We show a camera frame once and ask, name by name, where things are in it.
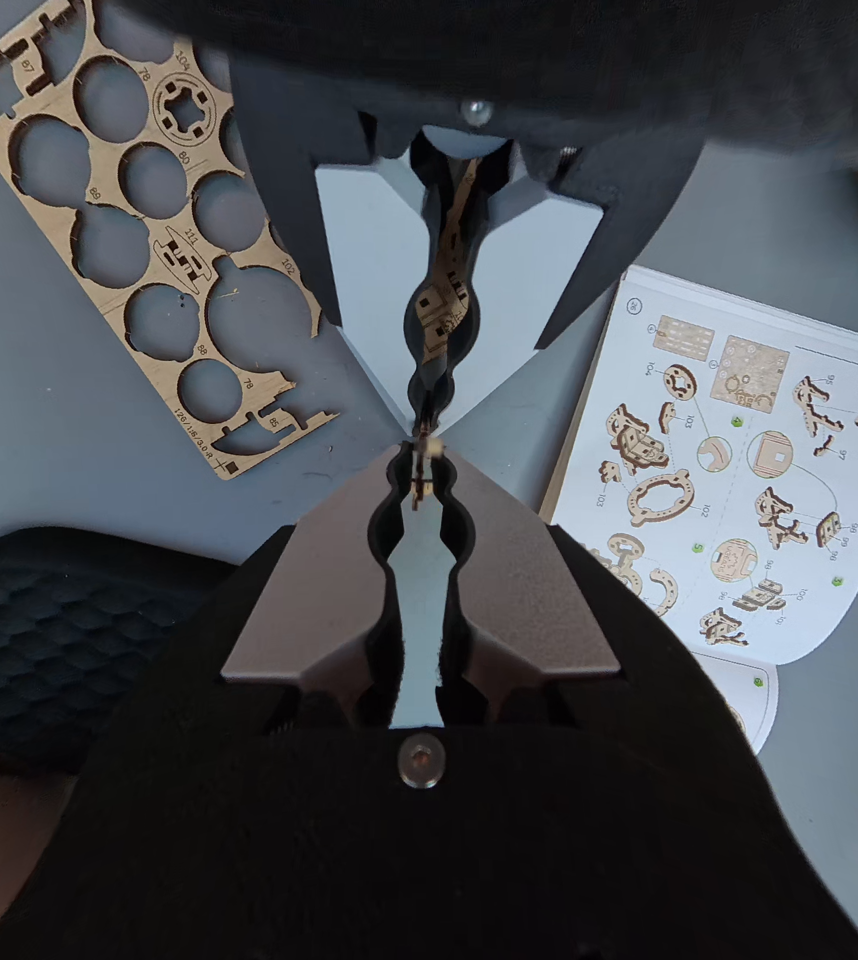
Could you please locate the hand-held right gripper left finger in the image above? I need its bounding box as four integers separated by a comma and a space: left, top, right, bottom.
220, 441, 415, 729

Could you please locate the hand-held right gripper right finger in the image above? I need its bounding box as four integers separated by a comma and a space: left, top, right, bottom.
429, 448, 622, 729

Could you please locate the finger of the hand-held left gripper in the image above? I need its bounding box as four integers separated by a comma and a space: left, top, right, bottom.
315, 135, 445, 440
429, 138, 604, 440

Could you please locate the engraved wooden model part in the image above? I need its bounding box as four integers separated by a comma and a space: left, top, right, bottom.
412, 159, 479, 444

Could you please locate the small wooden part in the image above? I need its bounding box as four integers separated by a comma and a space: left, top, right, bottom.
411, 437, 446, 513

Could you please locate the punched-out wooden parts sheet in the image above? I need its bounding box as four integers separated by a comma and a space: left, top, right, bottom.
0, 0, 343, 483

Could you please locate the white assembly instruction booklet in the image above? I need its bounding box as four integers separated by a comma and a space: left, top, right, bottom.
540, 264, 858, 757

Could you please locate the black honeycomb cushion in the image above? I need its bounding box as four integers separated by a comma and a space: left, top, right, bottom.
0, 525, 242, 774

